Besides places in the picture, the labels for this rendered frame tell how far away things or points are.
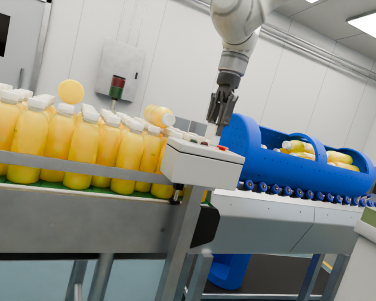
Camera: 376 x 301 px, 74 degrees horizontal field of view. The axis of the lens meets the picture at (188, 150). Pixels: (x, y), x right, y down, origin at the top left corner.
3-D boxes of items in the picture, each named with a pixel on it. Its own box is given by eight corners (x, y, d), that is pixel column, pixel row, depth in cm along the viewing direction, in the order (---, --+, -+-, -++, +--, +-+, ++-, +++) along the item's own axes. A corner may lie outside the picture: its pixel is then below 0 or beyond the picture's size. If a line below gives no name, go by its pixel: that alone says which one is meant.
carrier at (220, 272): (213, 258, 196) (195, 272, 172) (245, 152, 185) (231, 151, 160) (246, 278, 182) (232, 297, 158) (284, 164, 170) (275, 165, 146)
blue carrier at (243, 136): (365, 206, 133) (383, 156, 130) (235, 188, 95) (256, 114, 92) (319, 189, 159) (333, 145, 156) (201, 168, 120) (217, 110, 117)
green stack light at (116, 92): (122, 100, 117) (125, 89, 116) (108, 95, 114) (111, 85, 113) (120, 98, 122) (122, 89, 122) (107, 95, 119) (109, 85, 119)
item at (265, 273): (353, 313, 202) (359, 296, 200) (180, 315, 151) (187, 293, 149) (305, 270, 250) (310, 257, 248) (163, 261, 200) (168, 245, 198)
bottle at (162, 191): (151, 187, 84) (166, 134, 82) (172, 193, 84) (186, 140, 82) (148, 194, 77) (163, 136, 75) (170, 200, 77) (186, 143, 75)
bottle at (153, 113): (164, 118, 97) (181, 125, 80) (147, 125, 95) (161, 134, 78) (157, 101, 94) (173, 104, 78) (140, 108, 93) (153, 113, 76)
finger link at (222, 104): (230, 94, 82) (233, 94, 81) (224, 128, 81) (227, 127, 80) (220, 91, 80) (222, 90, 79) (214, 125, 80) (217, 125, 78)
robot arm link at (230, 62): (238, 63, 86) (233, 79, 87) (216, 53, 82) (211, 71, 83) (255, 60, 78) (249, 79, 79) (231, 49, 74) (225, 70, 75)
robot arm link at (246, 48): (222, 58, 86) (213, 45, 74) (236, 12, 84) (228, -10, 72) (253, 64, 83) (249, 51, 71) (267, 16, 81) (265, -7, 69)
